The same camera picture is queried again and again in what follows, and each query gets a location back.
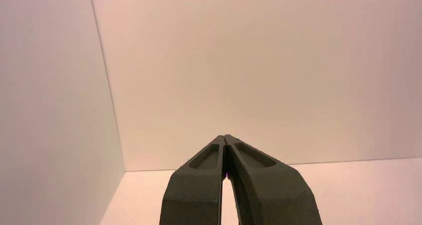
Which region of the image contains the dark olive left gripper right finger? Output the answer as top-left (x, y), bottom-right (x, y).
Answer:
top-left (224, 134), bottom-right (323, 225)

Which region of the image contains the dark olive left gripper left finger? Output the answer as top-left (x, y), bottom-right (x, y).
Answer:
top-left (159, 135), bottom-right (225, 225)

